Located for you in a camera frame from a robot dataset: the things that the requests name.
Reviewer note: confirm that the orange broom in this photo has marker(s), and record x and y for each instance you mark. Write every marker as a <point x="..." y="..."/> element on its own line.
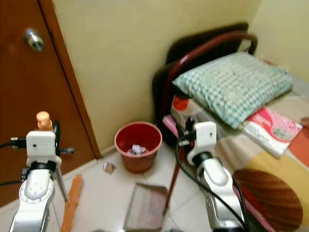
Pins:
<point x="73" y="203"/>

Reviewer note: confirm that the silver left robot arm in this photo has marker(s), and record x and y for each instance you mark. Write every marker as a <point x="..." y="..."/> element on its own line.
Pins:
<point x="35" y="193"/>

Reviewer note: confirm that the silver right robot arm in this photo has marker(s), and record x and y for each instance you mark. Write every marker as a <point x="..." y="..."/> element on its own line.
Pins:
<point x="217" y="186"/>

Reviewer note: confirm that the brown wooden door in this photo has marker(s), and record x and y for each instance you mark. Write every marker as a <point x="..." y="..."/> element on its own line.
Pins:
<point x="24" y="87"/>

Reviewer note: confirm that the crumpled white paper scrap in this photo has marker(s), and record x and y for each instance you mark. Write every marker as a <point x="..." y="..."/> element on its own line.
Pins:
<point x="136" y="149"/>

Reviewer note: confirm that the dark wooden headboard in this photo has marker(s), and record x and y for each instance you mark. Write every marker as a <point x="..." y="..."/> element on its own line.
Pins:
<point x="166" y="77"/>

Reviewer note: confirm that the red plastic waste bin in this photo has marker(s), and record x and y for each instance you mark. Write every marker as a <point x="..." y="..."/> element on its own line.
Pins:
<point x="137" y="162"/>

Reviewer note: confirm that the green checkered pillow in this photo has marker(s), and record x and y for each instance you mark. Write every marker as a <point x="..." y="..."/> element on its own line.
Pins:
<point x="234" y="87"/>

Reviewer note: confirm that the small grey paper scrap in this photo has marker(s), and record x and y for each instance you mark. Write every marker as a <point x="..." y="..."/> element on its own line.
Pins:
<point x="108" y="167"/>

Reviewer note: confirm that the red and white printed package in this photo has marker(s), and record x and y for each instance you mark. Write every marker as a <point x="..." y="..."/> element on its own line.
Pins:
<point x="273" y="129"/>

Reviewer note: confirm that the silver round door knob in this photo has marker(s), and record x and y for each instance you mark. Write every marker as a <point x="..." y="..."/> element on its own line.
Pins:
<point x="33" y="39"/>

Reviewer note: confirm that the bed with patterned sheet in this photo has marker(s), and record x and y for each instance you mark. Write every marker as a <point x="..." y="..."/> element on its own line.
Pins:
<point x="280" y="179"/>

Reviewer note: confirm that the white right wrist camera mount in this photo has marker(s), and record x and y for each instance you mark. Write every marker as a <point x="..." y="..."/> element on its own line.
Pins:
<point x="205" y="137"/>

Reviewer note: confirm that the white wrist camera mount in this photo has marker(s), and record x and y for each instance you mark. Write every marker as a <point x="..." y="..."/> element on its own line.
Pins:
<point x="205" y="137"/>
<point x="41" y="145"/>

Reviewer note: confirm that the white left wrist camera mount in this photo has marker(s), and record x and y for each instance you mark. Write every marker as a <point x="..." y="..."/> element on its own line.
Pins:
<point x="41" y="145"/>

